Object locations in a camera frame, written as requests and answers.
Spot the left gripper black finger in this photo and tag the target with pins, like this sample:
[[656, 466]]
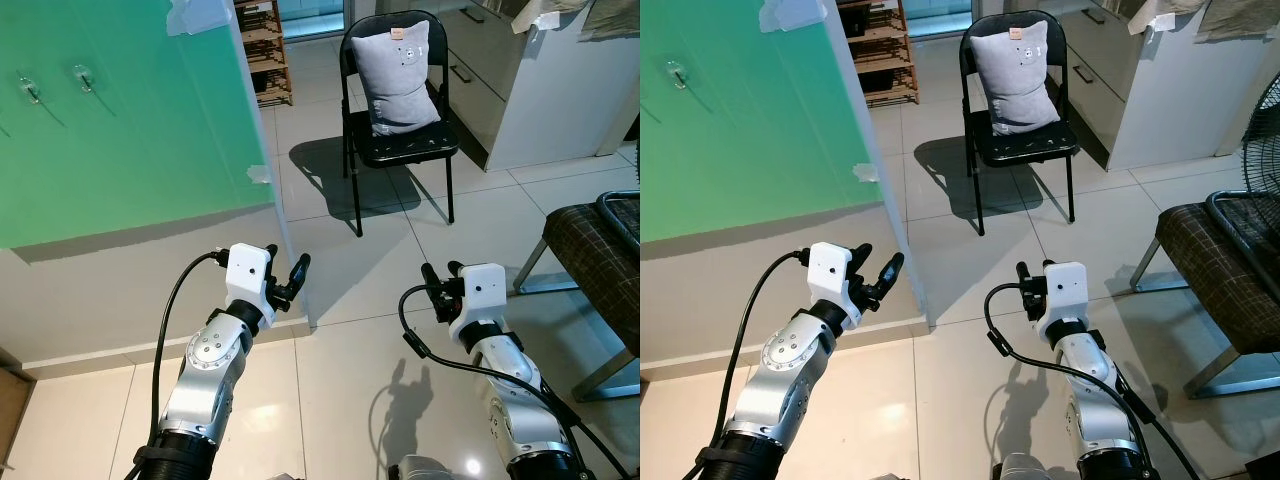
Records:
[[890, 273], [861, 260], [298, 272], [271, 253]]

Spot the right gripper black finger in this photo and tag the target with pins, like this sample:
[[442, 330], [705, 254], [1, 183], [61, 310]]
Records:
[[432, 288], [455, 269], [1048, 266], [1025, 288]]

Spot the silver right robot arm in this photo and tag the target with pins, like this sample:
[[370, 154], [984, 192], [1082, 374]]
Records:
[[1100, 400], [520, 400]]

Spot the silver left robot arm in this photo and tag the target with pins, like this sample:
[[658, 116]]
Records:
[[790, 355], [205, 360]]

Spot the white tape piece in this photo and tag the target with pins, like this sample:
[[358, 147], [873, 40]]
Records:
[[866, 172], [790, 12], [200, 15], [258, 173]]

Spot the black folding chair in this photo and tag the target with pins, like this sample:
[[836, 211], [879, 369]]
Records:
[[400, 148], [1025, 150]]

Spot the dark plaid bench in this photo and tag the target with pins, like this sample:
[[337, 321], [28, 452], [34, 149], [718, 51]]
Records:
[[1210, 270], [590, 260]]

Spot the grey robot body shell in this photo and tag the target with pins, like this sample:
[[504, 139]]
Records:
[[1025, 470], [425, 470]]

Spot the green paper sheet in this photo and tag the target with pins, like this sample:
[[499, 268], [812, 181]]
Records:
[[130, 130]]

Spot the wooden slatted shelf rack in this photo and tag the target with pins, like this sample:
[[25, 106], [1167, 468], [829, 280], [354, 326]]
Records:
[[880, 55], [265, 60]]

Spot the grey pillow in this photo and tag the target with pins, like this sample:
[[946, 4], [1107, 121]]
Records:
[[1015, 75], [395, 75]]

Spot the white drawer cabinet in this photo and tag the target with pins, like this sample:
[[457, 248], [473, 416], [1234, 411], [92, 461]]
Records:
[[1170, 100], [560, 100]]

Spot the black standing fan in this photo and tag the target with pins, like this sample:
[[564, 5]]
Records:
[[1268, 150]]

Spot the white paper sheet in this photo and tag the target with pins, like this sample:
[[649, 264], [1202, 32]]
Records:
[[1155, 20], [540, 22]]

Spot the beige cloth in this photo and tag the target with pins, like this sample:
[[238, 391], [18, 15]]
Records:
[[610, 18], [1235, 18]]

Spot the brown wooden panel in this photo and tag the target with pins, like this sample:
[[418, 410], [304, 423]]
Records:
[[12, 420]]

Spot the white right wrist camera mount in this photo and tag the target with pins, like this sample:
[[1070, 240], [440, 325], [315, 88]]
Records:
[[485, 292], [1066, 290]]

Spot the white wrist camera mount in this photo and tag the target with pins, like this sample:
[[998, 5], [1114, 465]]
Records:
[[1066, 290], [248, 270], [828, 268], [485, 292]]

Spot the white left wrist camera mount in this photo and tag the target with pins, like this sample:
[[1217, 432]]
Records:
[[248, 270], [828, 268]]

